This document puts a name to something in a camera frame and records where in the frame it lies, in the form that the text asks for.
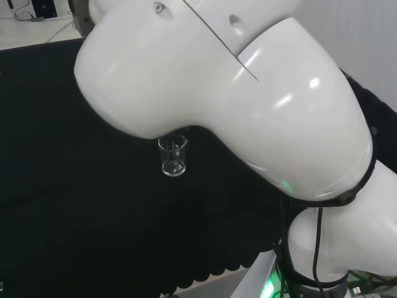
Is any clear graduated glass beaker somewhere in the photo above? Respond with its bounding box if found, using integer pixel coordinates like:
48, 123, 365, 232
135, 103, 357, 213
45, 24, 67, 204
157, 134, 189, 179

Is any black scalloped bench cloth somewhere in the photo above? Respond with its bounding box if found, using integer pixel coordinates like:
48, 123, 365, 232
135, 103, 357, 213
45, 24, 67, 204
0, 37, 397, 296

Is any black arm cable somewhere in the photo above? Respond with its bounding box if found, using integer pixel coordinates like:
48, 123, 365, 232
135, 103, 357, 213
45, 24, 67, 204
311, 207, 326, 298

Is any black arm strap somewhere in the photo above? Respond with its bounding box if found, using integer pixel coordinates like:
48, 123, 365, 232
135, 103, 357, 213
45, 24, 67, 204
291, 122, 378, 208

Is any grey upright post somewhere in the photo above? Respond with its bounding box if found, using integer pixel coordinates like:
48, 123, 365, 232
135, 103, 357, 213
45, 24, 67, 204
73, 0, 95, 38

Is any thin floor cable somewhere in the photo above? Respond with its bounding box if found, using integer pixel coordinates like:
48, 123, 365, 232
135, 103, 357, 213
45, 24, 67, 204
12, 4, 75, 43

